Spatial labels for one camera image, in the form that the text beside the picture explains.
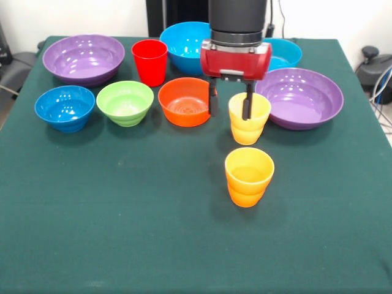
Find green plastic bowl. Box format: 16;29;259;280
96;80;155;127

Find tangle of floor cables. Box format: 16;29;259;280
369;66;392;129

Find black office chair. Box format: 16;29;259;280
0;21;45;92

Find small light blue bowl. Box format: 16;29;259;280
262;37;303;72

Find purple plastic bowl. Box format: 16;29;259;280
42;34;126;88
254;67;345;132

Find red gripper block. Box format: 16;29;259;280
200;39;273;121

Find red plastic cup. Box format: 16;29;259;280
131;39;168;88

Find yellow plastic cup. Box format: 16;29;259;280
228;92;272;146

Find large light blue bowl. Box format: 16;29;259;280
159;21;213;76

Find dark blue plastic bowl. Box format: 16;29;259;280
34;85;96;134

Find orange-red plastic bowl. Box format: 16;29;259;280
157;77;219;127

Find black hanging cable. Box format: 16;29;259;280
265;0;276;38

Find orange plastic cup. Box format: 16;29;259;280
224;146;276;208

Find dark green tablecloth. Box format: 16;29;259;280
0;36;392;294

